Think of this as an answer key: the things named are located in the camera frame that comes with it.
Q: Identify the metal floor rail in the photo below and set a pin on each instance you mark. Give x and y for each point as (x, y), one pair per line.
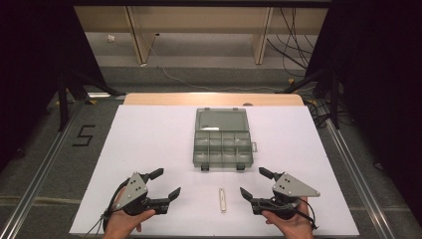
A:
(40, 179)
(358, 172)

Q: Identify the light wooden furniture frame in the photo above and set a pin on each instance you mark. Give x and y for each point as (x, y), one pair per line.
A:
(139, 43)

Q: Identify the clear plastic compartment box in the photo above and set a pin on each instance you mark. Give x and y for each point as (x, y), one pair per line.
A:
(223, 137)

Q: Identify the small white clip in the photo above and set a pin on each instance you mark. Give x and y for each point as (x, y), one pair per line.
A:
(222, 200)

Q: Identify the black metal stand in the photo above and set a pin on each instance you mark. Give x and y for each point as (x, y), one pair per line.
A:
(334, 99)
(63, 99)

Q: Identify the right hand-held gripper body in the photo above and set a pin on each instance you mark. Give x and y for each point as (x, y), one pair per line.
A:
(289, 187)

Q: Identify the small white floor object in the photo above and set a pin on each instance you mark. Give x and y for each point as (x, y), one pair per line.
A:
(111, 38)

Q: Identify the person's right hand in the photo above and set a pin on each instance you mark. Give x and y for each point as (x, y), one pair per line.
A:
(292, 225)

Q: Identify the dark curtain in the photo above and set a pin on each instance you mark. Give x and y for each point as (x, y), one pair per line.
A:
(30, 66)
(381, 83)

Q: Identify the white table sheet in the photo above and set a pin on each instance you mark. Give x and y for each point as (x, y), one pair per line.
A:
(149, 142)

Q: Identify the person's left hand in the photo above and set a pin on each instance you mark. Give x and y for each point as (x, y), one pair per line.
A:
(124, 224)

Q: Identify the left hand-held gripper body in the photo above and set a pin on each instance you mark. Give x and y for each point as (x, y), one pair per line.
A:
(134, 191)

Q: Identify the light wooden table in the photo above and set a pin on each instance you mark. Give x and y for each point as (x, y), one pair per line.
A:
(185, 99)

